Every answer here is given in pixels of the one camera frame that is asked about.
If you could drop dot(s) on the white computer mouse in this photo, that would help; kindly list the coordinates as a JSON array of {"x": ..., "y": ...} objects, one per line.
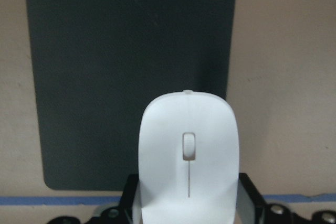
[{"x": 188, "y": 159}]

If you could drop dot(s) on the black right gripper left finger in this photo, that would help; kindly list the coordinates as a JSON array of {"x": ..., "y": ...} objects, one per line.
[{"x": 129, "y": 202}]

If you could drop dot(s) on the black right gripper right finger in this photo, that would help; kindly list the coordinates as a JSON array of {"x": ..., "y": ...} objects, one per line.
[{"x": 250, "y": 203}]

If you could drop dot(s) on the black mousepad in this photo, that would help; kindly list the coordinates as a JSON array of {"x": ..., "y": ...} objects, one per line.
[{"x": 97, "y": 64}]

